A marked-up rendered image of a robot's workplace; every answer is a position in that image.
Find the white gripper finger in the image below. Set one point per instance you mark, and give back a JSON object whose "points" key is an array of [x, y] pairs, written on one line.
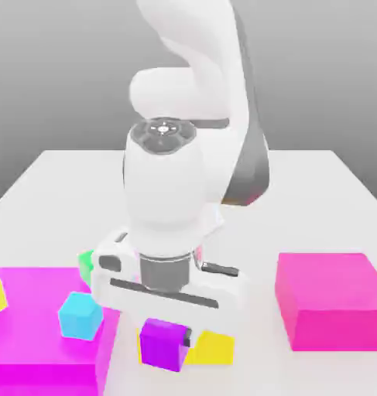
{"points": [[187, 337]]}

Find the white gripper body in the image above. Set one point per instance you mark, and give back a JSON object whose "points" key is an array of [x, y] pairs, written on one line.
{"points": [[163, 309]]}

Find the small purple cube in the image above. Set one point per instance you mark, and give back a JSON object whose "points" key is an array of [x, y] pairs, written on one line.
{"points": [[161, 346]]}

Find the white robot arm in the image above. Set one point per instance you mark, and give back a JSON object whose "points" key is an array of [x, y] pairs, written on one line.
{"points": [[166, 185]]}

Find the small cyan cube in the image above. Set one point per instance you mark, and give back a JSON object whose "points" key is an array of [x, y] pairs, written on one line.
{"points": [[79, 317]]}

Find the small green cube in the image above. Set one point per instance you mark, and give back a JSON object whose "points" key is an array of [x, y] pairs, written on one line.
{"points": [[85, 266]]}

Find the yellow box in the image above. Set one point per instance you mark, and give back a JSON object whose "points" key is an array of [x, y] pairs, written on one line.
{"points": [[213, 351]]}

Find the large magenta box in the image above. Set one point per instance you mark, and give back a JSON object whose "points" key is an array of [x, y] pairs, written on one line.
{"points": [[30, 355]]}

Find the large pink box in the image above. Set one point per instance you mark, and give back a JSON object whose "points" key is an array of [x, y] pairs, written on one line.
{"points": [[333, 303]]}

